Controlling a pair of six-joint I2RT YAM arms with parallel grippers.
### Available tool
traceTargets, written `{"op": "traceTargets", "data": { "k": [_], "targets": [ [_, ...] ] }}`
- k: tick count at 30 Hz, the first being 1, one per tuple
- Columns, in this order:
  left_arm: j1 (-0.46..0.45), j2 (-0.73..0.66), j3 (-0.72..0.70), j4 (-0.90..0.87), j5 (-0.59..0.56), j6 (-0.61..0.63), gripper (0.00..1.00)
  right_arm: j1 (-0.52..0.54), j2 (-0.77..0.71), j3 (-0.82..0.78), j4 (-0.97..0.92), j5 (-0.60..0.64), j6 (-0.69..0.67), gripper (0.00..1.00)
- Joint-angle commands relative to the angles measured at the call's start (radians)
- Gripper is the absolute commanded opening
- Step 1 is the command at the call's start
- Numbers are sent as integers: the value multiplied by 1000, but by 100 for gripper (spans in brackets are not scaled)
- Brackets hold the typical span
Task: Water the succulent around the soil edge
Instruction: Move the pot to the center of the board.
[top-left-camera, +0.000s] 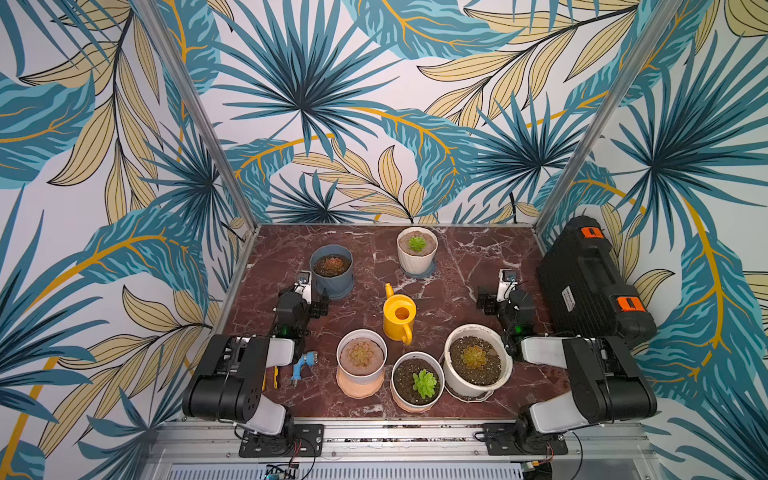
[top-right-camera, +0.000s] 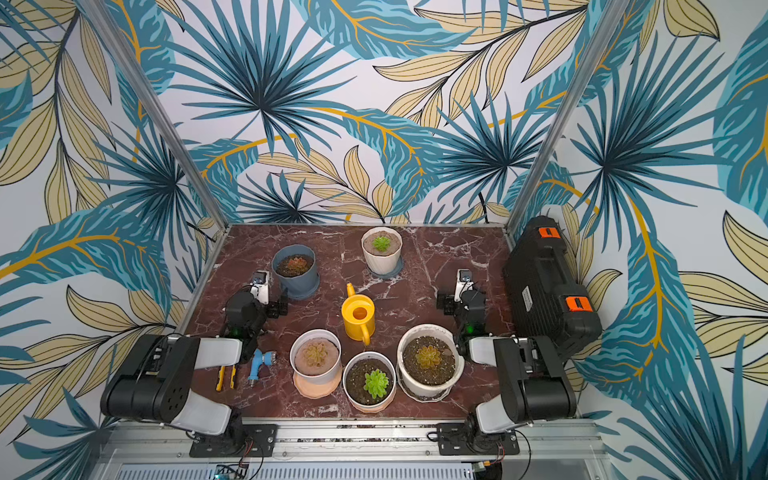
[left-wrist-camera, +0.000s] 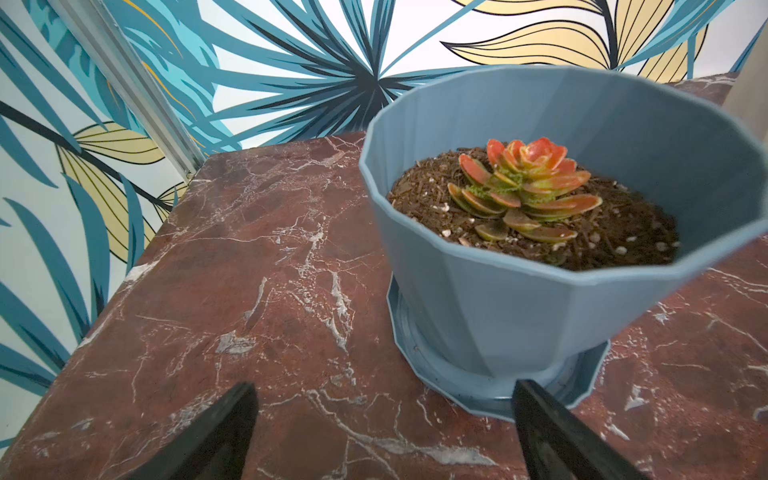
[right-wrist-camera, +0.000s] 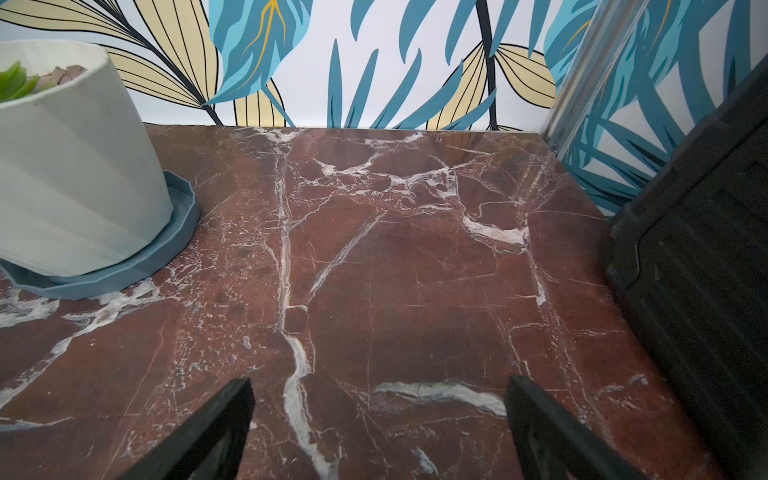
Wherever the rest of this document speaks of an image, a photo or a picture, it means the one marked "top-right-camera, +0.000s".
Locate aluminium front rail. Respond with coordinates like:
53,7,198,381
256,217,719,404
90,418,617,479

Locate left aluminium frame post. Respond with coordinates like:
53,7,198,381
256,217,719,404
79,0,229,231

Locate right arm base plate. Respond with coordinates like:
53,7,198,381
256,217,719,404
436,422,520,457

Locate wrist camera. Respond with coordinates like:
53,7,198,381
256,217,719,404
250,270,270,305
454,269,474,302

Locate blue pot red succulent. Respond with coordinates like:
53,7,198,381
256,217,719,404
272,244,320,301

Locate aluminium frame post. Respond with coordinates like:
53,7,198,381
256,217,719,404
505,0,628,248
79,0,229,231

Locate small white pot green succulent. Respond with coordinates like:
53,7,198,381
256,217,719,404
342,351,397,414

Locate white pot pink succulent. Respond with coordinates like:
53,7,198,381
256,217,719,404
290,329,342,399

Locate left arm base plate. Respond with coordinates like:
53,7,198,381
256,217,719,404
189,424,278,458

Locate large white pot yellow succulent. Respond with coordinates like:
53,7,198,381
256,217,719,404
397,324,465,403

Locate right aluminium frame post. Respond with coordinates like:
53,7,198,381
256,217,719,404
505,0,628,248

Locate yellow handled pliers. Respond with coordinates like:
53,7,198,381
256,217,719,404
216,365,237,392

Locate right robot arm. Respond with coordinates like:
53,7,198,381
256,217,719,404
436,289,576,459

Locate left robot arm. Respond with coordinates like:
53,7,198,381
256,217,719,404
100,289,288,459

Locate white ribbed pot green succulent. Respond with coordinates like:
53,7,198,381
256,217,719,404
361,227,404,278

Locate yellow plastic watering can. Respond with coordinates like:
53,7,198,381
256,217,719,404
341,283,376,346

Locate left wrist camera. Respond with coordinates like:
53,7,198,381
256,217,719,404
250,270,270,305

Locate black tool case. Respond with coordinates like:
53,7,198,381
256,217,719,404
502,216,602,361

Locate blue spray nozzle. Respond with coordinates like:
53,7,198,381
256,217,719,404
248,349,276,386

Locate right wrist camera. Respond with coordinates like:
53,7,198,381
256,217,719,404
454,269,474,302

